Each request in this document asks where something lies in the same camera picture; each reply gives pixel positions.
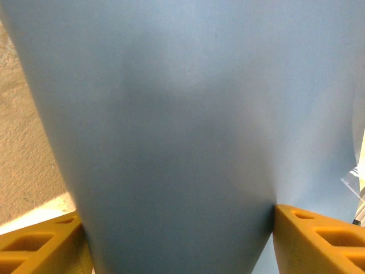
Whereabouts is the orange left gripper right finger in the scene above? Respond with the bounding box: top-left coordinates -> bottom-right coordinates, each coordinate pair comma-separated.
271,203 -> 365,274

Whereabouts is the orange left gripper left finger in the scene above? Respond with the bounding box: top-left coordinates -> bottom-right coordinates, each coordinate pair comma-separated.
0,212 -> 94,274

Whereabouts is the clear tape piece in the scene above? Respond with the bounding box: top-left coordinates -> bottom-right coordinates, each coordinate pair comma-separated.
340,164 -> 365,202

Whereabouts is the blue cloth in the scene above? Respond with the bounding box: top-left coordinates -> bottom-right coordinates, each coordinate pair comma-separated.
0,0 -> 365,274

